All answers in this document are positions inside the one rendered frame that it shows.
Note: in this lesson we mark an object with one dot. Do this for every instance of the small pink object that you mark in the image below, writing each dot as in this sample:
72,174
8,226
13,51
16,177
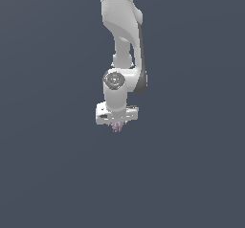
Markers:
117,127

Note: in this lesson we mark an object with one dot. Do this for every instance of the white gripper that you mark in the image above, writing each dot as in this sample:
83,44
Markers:
118,115

